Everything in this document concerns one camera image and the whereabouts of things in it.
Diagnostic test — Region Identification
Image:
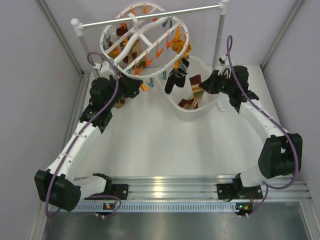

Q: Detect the white round sock hanger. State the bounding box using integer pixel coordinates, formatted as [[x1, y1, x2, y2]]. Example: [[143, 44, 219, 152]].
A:
[[99, 2, 190, 82]]

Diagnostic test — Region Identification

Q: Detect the right grey rack pole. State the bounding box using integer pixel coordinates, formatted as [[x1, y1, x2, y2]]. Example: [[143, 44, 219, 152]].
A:
[[211, 14, 225, 71]]

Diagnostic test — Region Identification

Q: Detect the black white striped sock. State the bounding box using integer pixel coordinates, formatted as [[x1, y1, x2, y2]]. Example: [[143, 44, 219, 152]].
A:
[[164, 58, 190, 94]]

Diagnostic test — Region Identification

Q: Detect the white plastic basin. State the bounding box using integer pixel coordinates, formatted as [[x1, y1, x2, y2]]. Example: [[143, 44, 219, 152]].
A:
[[154, 56, 226, 122]]

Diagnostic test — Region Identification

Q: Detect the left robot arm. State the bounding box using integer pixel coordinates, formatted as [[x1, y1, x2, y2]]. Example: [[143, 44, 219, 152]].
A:
[[34, 75, 143, 212]]

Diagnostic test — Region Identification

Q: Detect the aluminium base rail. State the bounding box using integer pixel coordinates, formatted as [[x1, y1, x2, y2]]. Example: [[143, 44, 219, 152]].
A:
[[71, 175, 312, 216]]

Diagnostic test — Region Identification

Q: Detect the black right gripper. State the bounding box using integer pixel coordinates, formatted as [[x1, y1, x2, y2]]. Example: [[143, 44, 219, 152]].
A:
[[199, 70, 236, 96]]

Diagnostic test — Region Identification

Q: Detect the mustard yellow sock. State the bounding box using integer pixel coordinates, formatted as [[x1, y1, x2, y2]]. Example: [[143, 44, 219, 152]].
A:
[[172, 39, 192, 59]]

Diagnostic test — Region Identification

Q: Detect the grey metal rack pole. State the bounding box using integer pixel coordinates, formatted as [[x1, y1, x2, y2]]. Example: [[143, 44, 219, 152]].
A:
[[78, 35, 100, 78]]

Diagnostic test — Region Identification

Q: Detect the grey horizontal rack bar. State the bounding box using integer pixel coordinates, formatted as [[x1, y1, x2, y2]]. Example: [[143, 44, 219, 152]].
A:
[[70, 0, 229, 37]]

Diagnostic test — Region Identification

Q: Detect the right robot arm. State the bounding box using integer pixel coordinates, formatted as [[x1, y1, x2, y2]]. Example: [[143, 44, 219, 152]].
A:
[[200, 65, 303, 200]]

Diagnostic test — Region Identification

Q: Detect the teal clothes clip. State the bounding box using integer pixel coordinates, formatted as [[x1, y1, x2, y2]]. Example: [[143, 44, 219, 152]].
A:
[[146, 77, 155, 88]]

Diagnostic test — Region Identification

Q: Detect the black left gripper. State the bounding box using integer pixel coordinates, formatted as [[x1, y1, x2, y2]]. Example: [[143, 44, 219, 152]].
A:
[[105, 70, 142, 109]]

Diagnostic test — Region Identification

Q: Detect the striped maroon green sock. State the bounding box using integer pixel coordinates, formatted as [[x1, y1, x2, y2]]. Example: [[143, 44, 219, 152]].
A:
[[178, 74, 205, 110]]

